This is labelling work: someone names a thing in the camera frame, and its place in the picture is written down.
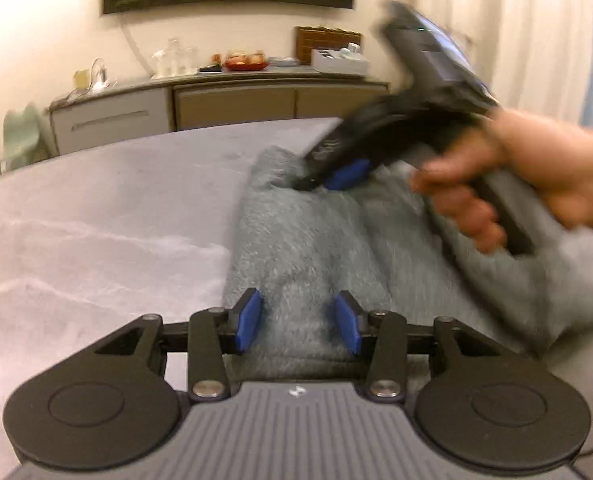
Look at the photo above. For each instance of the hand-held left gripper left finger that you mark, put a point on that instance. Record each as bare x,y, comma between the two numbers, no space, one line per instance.
249,321

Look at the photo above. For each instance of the red fruit plate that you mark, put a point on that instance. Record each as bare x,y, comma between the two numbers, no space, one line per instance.
246,63

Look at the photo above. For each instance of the person's right hand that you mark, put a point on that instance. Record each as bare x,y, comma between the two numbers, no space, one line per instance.
541,160

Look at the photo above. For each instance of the white curtain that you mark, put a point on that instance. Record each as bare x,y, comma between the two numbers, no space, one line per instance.
526,35

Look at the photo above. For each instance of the grey sideboard cabinet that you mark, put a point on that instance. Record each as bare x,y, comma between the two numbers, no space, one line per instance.
226,105

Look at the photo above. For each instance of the brown wooden framed board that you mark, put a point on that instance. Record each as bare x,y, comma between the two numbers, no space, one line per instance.
329,37

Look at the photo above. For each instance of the green plastic child chair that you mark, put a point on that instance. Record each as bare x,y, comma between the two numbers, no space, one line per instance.
21,135

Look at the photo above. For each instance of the grey fleece pants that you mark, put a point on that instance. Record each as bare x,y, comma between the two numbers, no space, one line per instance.
316,240

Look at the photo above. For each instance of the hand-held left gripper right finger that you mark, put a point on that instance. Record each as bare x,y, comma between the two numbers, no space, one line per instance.
349,321

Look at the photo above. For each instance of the small pale blue dish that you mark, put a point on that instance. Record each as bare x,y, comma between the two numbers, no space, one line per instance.
284,61

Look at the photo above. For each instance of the black tray with snacks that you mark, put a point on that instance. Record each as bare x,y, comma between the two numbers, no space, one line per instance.
210,66

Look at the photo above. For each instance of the grey storage box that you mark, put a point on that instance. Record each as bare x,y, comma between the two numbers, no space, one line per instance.
339,62

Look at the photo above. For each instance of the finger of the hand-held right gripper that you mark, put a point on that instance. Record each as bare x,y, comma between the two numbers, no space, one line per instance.
349,175

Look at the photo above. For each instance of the white mug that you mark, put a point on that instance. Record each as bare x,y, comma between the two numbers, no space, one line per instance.
353,49

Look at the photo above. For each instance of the white power strip with charger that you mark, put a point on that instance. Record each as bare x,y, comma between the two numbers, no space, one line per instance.
100,74

